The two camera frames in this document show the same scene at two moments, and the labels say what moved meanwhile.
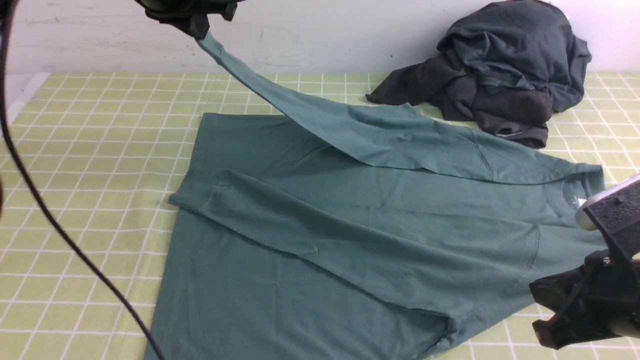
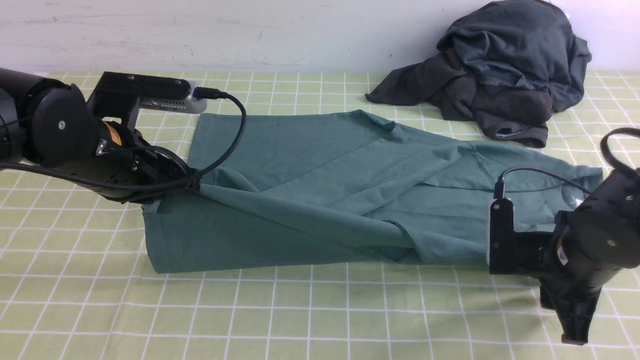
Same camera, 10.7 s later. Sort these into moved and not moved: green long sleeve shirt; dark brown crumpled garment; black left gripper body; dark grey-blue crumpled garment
Moved: black left gripper body; green long sleeve shirt
Not moved: dark brown crumpled garment; dark grey-blue crumpled garment
